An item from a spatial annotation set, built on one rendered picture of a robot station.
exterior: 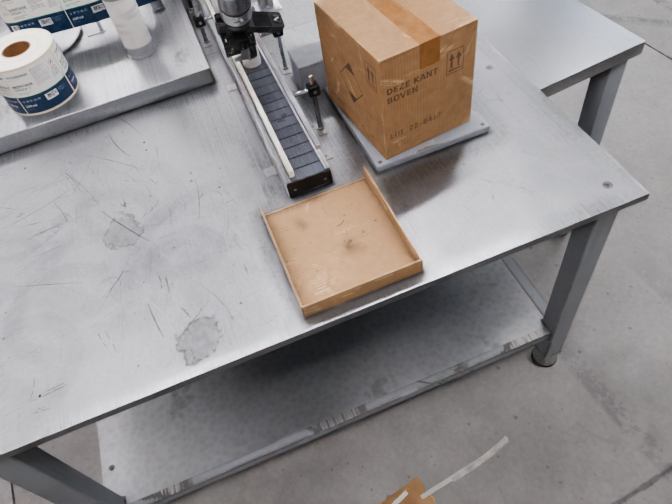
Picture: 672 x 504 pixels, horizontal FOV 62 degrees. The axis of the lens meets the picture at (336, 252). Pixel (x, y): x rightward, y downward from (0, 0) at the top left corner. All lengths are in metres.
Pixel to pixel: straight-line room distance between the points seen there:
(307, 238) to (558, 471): 1.08
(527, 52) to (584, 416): 1.11
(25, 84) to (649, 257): 2.11
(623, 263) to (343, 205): 1.31
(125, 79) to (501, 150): 1.08
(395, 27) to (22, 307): 1.01
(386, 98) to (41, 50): 0.97
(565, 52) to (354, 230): 0.81
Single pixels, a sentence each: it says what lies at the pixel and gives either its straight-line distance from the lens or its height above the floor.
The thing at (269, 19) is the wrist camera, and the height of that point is 1.06.
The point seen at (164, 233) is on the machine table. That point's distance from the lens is 1.36.
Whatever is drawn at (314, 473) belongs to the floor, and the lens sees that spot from 1.87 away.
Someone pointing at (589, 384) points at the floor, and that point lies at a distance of 2.02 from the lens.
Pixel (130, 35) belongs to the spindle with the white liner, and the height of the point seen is 0.96.
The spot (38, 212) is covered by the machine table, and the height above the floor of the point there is 0.83.
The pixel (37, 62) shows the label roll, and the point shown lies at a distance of 1.74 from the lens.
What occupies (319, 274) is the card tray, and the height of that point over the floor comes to 0.83.
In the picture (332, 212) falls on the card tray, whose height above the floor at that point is 0.83.
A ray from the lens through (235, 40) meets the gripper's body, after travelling 1.48.
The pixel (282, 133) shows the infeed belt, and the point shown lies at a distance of 1.42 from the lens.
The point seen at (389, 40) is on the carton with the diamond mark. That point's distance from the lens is 1.23.
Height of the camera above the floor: 1.78
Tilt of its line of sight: 52 degrees down
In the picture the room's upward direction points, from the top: 12 degrees counter-clockwise
